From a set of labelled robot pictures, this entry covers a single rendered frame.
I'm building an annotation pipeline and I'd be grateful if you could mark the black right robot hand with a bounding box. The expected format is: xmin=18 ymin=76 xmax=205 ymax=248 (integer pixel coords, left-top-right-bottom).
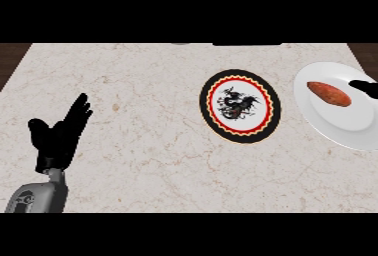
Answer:
xmin=349 ymin=79 xmax=378 ymax=100

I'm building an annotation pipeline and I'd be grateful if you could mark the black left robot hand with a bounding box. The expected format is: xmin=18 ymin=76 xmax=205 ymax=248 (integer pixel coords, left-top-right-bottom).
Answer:
xmin=27 ymin=92 xmax=95 ymax=174

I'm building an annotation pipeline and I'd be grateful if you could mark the orange sweet potato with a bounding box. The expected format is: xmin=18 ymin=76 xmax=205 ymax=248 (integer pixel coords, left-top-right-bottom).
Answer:
xmin=306 ymin=81 xmax=353 ymax=108

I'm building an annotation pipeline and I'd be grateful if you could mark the white plate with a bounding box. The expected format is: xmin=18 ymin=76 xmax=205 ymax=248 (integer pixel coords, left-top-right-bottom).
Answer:
xmin=293 ymin=61 xmax=378 ymax=151

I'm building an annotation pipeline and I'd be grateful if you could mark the black plate with dragon print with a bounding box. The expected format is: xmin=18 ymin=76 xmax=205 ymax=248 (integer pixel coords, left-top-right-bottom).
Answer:
xmin=198 ymin=68 xmax=282 ymax=145

